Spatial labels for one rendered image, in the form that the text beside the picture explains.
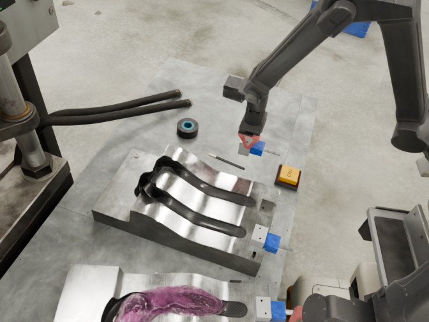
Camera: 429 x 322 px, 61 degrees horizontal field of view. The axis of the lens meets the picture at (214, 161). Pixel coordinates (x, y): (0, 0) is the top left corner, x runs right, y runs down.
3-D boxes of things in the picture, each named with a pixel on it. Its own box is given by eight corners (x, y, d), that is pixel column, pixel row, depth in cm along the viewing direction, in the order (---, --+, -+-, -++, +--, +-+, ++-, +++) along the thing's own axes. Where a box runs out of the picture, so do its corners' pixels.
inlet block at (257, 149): (279, 154, 119) (283, 142, 115) (276, 165, 116) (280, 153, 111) (241, 143, 121) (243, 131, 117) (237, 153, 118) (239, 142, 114)
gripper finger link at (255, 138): (234, 150, 113) (238, 128, 106) (240, 135, 118) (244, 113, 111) (255, 156, 112) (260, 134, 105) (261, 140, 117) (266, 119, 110)
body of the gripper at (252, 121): (237, 131, 107) (240, 112, 102) (246, 111, 114) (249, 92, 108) (259, 137, 106) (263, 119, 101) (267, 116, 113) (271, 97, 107)
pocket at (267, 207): (274, 210, 111) (277, 203, 108) (270, 224, 107) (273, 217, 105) (260, 205, 111) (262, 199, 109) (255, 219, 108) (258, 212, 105)
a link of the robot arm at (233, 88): (257, 96, 92) (270, 69, 95) (216, 82, 95) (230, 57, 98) (257, 118, 103) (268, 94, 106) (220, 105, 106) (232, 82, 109)
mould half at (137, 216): (274, 205, 118) (284, 180, 108) (255, 277, 102) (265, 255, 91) (133, 160, 125) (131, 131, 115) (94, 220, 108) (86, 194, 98)
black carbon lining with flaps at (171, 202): (255, 202, 110) (262, 183, 103) (242, 246, 100) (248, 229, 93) (150, 167, 115) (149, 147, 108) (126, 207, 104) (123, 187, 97)
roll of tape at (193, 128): (172, 131, 136) (172, 125, 133) (186, 121, 140) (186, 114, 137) (188, 142, 133) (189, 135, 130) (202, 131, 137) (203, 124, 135)
